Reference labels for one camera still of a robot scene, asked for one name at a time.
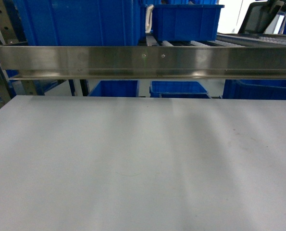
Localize lower blue bin left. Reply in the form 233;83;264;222
88;80;139;97

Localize medium blue plastic bin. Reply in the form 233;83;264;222
152;4;224;41

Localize lower blue bin right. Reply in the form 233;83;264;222
223;79;286;100

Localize stainless steel shelf rail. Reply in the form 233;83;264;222
0;46;286;79

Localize large blue plastic bin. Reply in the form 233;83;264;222
14;0;140;46

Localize perforated steel rack post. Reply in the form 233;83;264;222
0;0;41;106

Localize roller conveyor shelf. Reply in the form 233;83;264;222
138;33;286;48

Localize lower blue bin middle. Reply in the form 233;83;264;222
149;81;211;99

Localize grey mesh office chair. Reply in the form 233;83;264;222
238;0;285;34

